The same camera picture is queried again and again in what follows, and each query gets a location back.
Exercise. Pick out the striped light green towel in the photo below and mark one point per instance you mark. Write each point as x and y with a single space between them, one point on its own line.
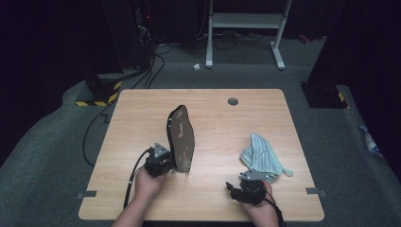
261 156

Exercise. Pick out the small red object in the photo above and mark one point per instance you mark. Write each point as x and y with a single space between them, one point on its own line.
304 38

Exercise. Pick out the person's right hand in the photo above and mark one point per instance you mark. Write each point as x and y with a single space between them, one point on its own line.
261 209

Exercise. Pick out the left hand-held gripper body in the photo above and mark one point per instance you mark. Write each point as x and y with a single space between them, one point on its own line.
157 162

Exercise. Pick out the blue white packet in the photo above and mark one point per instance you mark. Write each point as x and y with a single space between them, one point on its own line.
370 140

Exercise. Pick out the black yellow striped dark base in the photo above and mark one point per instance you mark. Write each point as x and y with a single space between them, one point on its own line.
324 97

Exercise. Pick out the person's left hand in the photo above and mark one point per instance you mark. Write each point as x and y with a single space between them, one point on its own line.
148 186

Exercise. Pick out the small white floor scrap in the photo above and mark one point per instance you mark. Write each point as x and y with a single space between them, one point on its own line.
196 66

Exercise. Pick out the white metal stand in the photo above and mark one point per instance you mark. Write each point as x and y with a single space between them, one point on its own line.
246 20

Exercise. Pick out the grey round table grommet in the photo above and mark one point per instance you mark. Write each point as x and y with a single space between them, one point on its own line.
233 101

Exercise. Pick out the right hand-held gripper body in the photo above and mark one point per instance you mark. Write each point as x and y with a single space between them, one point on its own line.
252 190

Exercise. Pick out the dark equipment rack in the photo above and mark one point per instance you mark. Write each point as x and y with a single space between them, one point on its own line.
126 31

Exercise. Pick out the black yellow striped wide base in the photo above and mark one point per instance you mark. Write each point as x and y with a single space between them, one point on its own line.
101 91

